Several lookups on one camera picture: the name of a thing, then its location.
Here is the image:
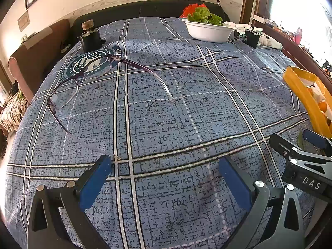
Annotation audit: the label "blue plaid blanket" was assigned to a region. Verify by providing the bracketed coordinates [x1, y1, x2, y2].
[4, 17, 322, 249]

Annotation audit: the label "yellow-rimmed tray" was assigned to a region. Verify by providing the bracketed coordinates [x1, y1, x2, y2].
[283, 66, 332, 138]

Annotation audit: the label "black device with wooden knob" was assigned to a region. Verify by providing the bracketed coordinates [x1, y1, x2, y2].
[78, 21, 105, 52]

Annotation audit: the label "row of windowsill items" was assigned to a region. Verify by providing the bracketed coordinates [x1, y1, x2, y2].
[265, 18, 332, 78]

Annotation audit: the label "red plastic bag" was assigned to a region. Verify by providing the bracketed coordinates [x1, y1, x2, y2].
[179, 4, 208, 18]

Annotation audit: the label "black box device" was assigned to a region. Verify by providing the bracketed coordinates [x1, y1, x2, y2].
[244, 28, 260, 48]

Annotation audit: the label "brown armchair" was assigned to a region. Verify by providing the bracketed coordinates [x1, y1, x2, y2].
[8, 19, 72, 101]

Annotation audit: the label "white bowl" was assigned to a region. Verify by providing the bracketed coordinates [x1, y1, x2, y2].
[182, 18, 235, 43]

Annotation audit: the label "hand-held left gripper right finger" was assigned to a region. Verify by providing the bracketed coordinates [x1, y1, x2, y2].
[218, 156, 305, 249]

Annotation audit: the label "black sofa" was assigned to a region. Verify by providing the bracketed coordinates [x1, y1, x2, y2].
[70, 0, 231, 35]

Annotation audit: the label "green lettuce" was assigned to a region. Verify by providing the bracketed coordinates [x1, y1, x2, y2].
[187, 6, 223, 26]

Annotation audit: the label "purple-framed eyeglasses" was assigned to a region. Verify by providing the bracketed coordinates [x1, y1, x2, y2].
[47, 54, 179, 161]

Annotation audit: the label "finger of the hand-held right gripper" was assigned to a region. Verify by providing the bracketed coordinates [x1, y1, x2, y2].
[269, 133, 332, 172]
[303, 130, 332, 156]

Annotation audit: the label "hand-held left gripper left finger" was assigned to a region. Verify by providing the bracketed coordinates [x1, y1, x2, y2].
[27, 155, 112, 249]

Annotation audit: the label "striped fabric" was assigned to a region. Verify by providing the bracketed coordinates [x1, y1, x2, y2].
[0, 83, 29, 135]

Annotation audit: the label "brown wooden window ledge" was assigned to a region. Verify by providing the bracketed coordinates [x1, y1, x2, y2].
[253, 18, 332, 83]

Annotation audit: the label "wall plaque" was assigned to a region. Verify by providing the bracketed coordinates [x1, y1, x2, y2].
[18, 12, 31, 32]

